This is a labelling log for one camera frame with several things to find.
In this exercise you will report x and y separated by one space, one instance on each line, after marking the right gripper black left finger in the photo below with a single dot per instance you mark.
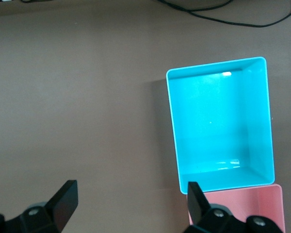
60 206

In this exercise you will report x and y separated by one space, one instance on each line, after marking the blue plastic bin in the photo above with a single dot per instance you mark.
220 126

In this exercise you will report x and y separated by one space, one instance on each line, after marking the brown table cover sheet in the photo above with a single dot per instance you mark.
87 97

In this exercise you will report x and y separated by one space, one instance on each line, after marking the pink plastic bin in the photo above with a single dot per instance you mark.
269 206

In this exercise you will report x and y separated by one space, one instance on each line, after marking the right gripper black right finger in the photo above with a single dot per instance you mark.
198 208

